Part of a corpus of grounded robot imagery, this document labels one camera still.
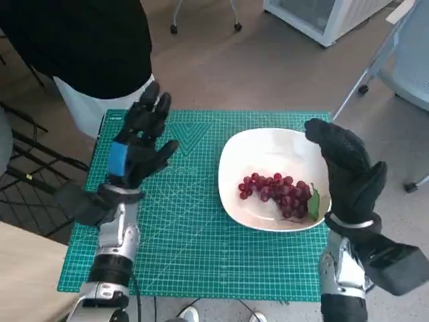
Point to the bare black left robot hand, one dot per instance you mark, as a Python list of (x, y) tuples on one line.
[(144, 151)]

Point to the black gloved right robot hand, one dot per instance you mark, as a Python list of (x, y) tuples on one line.
[(352, 174)]

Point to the red toy grape bunch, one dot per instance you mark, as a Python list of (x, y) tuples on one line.
[(285, 194)]

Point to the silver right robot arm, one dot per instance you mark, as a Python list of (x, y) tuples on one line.
[(342, 271)]

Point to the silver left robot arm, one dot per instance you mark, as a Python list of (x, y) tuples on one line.
[(117, 234)]

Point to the white square plate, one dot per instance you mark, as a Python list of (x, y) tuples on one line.
[(268, 151)]

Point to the green cutting mat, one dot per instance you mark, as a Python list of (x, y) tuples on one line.
[(201, 251)]

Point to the black metal rack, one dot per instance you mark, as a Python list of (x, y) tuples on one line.
[(37, 204)]

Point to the pale blue mesh chair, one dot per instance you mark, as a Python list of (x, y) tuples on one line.
[(409, 67)]

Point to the white chair legs with casters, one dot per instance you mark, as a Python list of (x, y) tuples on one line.
[(173, 29)]

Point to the person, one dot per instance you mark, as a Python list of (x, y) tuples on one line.
[(67, 40)]

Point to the white glass-front cabinet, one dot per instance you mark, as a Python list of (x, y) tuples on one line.
[(301, 15)]

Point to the white shoe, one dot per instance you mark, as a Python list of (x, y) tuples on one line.
[(189, 314), (258, 317)]

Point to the light wooden table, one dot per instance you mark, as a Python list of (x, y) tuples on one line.
[(20, 275)]

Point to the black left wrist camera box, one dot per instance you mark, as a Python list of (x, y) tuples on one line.
[(83, 208)]

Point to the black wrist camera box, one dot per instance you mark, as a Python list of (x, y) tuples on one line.
[(83, 208), (395, 265)]

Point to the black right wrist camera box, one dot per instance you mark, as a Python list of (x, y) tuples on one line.
[(395, 265)]

